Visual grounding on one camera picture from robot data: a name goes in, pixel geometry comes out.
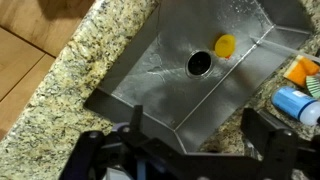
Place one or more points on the stainless steel sink basin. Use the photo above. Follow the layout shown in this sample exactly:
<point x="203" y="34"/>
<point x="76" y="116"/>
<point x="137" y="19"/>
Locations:
<point x="160" y="90"/>

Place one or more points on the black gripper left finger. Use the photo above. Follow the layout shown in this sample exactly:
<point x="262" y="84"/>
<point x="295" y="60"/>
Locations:
<point x="136" y="120"/>

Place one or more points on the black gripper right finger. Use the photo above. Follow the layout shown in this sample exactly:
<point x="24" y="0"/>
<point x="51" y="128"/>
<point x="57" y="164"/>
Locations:
<point x="276" y="146"/>

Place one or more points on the blue label soap pump bottle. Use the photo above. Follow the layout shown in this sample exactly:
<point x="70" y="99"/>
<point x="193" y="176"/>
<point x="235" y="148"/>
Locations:
<point x="291" y="102"/>

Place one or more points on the yellow rubber duck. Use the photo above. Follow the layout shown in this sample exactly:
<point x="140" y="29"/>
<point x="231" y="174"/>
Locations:
<point x="225" y="46"/>

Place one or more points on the round black sink drain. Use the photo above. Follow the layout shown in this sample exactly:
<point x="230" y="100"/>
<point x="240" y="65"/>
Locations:
<point x="199" y="63"/>

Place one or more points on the orange kitchen sponge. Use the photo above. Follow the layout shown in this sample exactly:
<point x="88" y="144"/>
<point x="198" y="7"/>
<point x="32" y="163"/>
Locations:
<point x="300" y="70"/>

